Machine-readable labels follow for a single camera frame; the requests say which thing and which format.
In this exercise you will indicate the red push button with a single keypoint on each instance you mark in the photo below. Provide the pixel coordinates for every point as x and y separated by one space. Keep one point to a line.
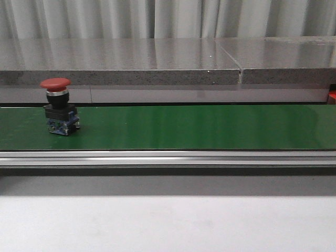
62 117

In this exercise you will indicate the green conveyor belt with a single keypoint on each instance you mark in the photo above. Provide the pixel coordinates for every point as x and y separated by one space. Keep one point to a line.
207 127

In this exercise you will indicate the grey stone counter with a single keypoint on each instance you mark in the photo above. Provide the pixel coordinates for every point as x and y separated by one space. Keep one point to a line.
237 70

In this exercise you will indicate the red tray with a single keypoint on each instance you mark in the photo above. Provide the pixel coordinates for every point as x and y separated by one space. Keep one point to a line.
332 97

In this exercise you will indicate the white curtain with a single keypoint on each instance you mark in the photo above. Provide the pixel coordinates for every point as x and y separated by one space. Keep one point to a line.
166 19

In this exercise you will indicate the aluminium conveyor frame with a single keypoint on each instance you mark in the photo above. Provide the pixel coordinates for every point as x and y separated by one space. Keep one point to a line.
225 159

